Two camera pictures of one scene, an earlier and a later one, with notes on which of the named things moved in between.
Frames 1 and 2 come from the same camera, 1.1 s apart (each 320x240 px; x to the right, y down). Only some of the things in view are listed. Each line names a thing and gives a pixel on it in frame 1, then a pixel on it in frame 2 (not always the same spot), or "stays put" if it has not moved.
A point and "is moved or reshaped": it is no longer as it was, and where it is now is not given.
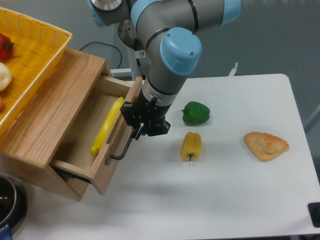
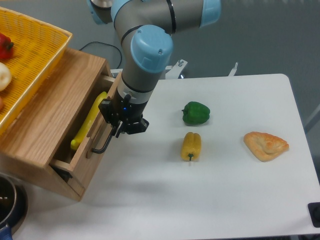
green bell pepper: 195,113 stays put
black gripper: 148,112 -> 125,110
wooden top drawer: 73,155 is moved or reshaped
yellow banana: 104,129 -> 91,116
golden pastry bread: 265,146 stays put
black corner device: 314,209 stays put
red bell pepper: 6,49 stays put
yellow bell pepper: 190,148 stays put
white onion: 5,76 stays put
